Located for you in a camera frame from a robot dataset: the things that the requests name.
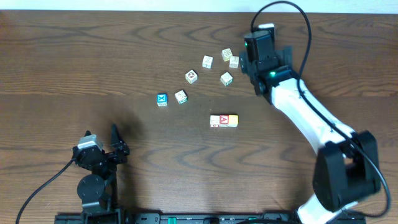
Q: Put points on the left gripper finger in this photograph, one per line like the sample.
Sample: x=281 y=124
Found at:
x=117 y=142
x=87 y=133

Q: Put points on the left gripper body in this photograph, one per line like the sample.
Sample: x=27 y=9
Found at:
x=112 y=158

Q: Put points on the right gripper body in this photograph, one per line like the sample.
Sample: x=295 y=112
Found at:
x=250 y=68

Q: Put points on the white and yellow block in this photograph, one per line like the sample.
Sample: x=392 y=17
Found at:
x=233 y=120

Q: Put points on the red letter A block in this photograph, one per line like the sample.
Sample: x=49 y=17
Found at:
x=224 y=120

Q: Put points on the white block green edge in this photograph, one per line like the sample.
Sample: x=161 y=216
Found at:
x=181 y=96

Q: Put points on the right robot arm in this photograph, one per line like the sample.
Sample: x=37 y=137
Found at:
x=347 y=165

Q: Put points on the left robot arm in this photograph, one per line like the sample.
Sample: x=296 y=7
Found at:
x=99 y=190

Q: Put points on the white block green side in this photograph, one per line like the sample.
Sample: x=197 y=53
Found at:
x=226 y=79

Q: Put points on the yellow-green pattern block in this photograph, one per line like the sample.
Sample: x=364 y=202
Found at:
x=226 y=54

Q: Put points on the blue letter X block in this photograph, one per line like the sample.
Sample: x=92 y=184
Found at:
x=162 y=99

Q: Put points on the white block red circle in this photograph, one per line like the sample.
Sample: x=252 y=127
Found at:
x=191 y=76

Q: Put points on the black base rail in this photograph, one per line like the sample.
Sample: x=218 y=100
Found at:
x=155 y=218

